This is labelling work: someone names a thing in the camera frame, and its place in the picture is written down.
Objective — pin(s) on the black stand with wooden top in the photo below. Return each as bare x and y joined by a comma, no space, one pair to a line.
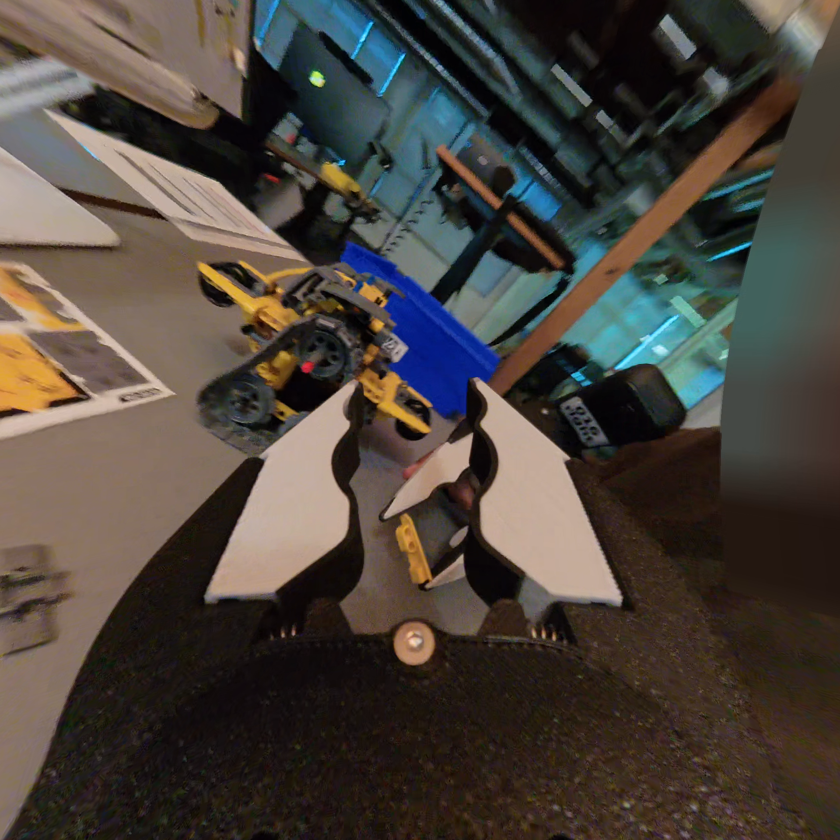
512,223

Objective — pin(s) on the white tray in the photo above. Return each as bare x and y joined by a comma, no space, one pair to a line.
39,216

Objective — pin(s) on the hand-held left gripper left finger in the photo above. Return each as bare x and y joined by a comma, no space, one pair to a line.
289,512

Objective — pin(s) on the white paper with lines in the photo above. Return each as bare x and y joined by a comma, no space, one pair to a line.
190,203

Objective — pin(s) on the blue plastic bin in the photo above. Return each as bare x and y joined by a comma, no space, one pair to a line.
433,341

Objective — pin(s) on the wooden beam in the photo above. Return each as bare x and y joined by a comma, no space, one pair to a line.
643,243

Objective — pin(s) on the yellow printed instruction sheet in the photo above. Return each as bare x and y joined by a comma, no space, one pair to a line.
59,367

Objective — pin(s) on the grey toy brick piece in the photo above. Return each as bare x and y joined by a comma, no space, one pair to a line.
29,604

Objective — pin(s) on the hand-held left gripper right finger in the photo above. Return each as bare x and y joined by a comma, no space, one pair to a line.
544,518

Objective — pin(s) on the dark monitor with green light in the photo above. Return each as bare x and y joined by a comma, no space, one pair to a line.
334,98

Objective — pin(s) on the small yellow toy brick piece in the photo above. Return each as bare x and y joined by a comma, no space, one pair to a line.
413,551

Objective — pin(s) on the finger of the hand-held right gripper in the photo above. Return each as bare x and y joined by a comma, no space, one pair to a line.
453,558
426,482

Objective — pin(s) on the yellow grey toy vehicle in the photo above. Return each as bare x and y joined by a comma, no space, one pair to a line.
308,348

